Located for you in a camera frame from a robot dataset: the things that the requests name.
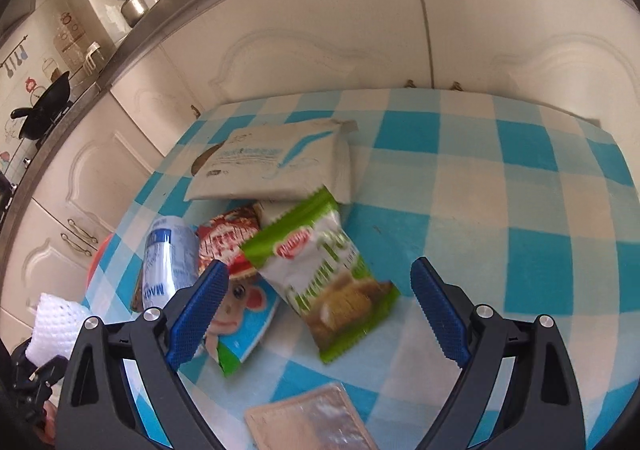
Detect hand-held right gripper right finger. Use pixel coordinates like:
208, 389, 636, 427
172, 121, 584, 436
410, 257, 586, 450

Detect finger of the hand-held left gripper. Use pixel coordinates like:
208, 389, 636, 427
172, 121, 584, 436
30, 355, 71, 383

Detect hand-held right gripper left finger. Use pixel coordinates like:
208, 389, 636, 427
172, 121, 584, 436
59, 260, 231, 450

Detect red snack wrapper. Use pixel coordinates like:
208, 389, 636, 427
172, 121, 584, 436
196, 203, 263, 276

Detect person's left hand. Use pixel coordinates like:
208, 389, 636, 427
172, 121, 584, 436
37, 402, 61, 446

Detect cartoon face snack packet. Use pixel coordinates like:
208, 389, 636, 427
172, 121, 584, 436
200, 257, 281, 377

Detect blue white checkered tablecloth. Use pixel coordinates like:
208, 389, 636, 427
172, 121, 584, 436
80, 88, 636, 450

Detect white cabinet door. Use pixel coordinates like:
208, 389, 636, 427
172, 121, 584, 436
110, 43, 216, 176
0, 197, 108, 331
30, 95, 166, 241
412, 0, 640, 131
160, 0, 433, 126

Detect green snack packet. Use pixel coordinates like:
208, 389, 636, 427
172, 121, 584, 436
240, 185, 401, 365

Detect flat silver beige packet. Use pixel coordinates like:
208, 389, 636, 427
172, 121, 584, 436
244, 381, 378, 450

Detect black wok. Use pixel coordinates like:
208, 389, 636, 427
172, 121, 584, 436
11, 70, 72, 140

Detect white plastic rack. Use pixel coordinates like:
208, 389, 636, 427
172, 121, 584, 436
82, 43, 106, 76

